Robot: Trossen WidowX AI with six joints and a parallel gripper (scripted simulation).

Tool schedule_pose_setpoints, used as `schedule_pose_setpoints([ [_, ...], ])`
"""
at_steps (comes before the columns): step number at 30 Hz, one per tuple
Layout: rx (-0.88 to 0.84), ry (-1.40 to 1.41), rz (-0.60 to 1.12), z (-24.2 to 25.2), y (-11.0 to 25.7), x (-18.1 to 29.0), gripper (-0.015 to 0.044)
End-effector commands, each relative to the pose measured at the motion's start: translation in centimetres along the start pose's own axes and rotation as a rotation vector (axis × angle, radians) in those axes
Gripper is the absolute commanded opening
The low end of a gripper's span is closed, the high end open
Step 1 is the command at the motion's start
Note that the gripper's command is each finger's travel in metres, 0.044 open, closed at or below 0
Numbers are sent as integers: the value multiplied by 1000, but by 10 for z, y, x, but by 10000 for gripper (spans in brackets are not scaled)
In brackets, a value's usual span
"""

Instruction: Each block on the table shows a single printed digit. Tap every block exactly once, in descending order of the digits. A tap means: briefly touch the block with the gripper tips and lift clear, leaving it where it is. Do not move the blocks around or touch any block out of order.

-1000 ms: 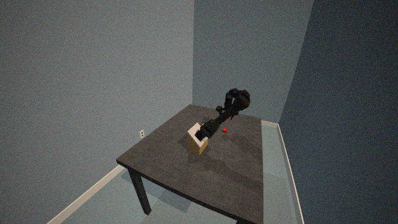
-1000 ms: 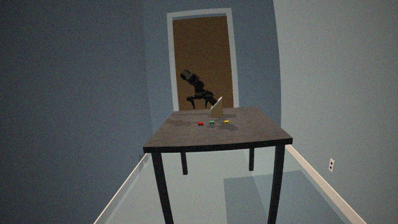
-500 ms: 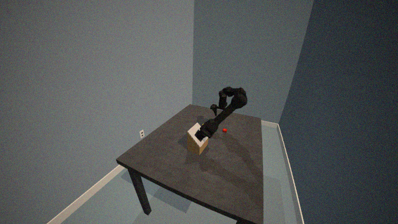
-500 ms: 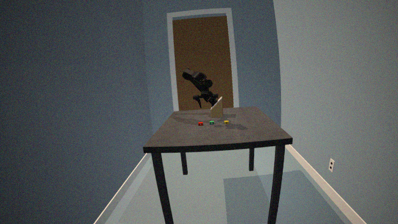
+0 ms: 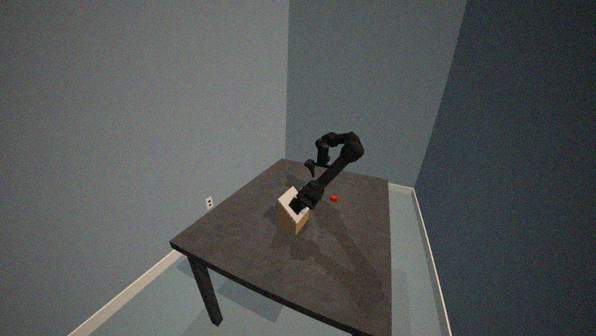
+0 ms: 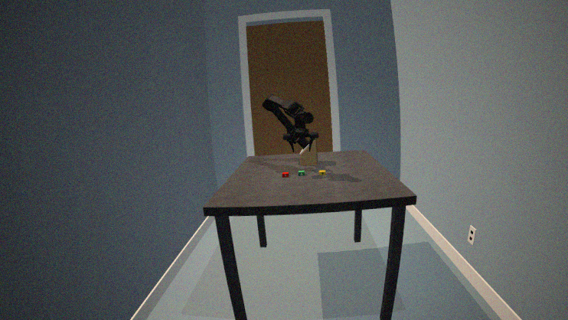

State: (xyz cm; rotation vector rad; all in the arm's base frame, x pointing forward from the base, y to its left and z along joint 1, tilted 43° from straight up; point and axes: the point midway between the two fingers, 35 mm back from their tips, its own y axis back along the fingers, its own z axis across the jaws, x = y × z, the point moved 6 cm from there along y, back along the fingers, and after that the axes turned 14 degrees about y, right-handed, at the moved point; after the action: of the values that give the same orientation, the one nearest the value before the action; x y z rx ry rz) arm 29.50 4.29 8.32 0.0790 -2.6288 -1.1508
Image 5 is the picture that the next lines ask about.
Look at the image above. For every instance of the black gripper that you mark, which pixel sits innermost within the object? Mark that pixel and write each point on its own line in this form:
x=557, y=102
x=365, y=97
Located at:
x=321, y=162

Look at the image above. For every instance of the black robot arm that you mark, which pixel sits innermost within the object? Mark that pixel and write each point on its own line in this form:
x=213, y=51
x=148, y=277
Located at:
x=310, y=194

